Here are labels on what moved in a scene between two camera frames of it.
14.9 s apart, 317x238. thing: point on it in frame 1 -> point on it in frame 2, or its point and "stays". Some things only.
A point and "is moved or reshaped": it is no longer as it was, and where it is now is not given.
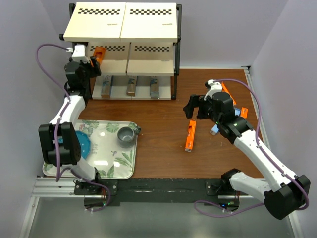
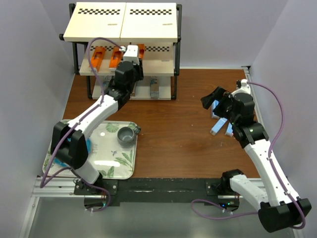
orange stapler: x=190 y=140 -> x=116 y=57
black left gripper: x=95 y=66 -> x=139 y=69
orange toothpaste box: x=225 y=89 is moved or reshaped
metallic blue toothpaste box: x=154 y=87 stays
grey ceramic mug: x=127 y=136 stays
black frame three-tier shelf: x=140 y=39 stays
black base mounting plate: x=111 y=192 stays
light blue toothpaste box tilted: x=214 y=130 stays
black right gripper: x=196 y=101 -> x=218 y=93
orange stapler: x=99 y=53 stays
